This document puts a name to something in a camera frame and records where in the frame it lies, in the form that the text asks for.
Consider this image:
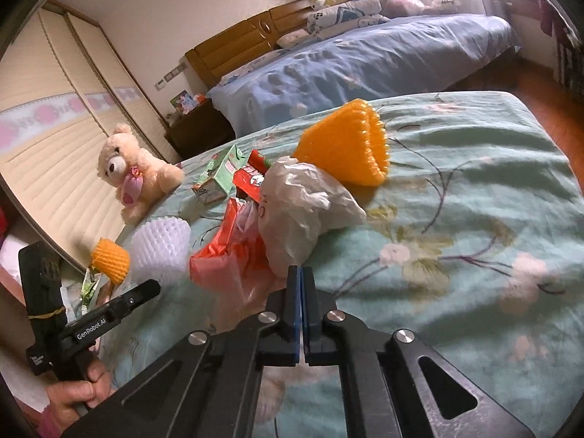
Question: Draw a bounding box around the person's left hand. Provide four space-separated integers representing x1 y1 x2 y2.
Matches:
46 358 117 420

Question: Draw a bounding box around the dark wooden nightstand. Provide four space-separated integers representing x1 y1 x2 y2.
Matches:
164 98 235 160

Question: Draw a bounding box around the person's left forearm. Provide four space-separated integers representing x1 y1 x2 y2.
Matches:
36 408 69 438

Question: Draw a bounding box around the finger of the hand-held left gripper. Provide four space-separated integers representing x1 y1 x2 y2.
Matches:
107 280 161 324

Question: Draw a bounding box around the photo frame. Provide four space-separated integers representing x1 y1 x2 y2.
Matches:
170 90 195 114

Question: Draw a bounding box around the small orange foam net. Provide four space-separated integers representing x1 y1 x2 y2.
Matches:
90 237 131 289

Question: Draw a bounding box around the green drink carton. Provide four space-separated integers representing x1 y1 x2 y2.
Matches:
191 145 249 204

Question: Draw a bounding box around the red packet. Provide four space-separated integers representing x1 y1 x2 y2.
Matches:
233 150 273 201

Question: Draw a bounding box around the wall switch panel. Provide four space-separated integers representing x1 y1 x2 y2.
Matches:
155 66 185 89

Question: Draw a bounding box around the green wrapper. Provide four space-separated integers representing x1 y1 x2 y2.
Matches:
80 267 112 311

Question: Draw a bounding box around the bed with blue sheet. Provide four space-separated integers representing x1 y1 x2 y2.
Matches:
207 14 521 138

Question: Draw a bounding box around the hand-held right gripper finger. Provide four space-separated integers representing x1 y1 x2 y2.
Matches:
61 265 303 438
302 267 537 438

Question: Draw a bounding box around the cream teddy bear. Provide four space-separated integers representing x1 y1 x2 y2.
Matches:
97 123 185 225

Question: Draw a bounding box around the white foam net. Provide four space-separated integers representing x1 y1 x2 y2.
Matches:
119 219 192 290

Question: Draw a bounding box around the white plastic bag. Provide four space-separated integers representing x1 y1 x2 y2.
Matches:
258 156 368 279

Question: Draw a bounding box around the large orange foam net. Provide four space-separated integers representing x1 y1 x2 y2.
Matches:
292 99 391 188

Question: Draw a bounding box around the brown wooden headboard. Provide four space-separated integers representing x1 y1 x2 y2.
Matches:
185 0 315 89

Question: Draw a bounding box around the red plastic bag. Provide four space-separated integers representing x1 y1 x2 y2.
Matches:
189 198 274 304

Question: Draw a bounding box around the small white pillow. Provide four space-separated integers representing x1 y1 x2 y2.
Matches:
277 30 315 49

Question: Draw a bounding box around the flat blue print pillow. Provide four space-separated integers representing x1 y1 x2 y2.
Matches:
219 50 281 87

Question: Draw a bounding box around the cream sliding door wardrobe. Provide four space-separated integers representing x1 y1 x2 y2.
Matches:
0 0 178 274

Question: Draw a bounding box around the pink plush toy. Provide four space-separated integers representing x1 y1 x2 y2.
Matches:
385 0 434 16

